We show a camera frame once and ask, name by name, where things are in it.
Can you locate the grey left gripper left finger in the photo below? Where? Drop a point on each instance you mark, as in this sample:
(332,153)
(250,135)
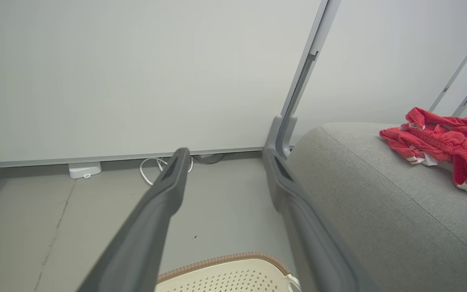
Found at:
(144,227)

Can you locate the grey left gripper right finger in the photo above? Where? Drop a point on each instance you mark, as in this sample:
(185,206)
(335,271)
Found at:
(302,231)

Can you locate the red and white sports garment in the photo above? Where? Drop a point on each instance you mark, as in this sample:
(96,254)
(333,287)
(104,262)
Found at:
(440,142)

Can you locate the cream laundry basket brown rim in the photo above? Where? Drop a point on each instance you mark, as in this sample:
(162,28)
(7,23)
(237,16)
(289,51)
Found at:
(225,275)

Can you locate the grey fabric sofa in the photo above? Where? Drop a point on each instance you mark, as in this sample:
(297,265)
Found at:
(379,202)

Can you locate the white plastic power box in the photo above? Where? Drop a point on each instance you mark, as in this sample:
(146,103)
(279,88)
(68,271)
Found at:
(84,169)

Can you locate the grey partition bottom rail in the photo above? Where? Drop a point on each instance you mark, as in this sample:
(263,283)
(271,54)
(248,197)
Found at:
(95,159)

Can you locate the grey partition post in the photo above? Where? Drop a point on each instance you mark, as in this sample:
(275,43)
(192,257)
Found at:
(298,81)

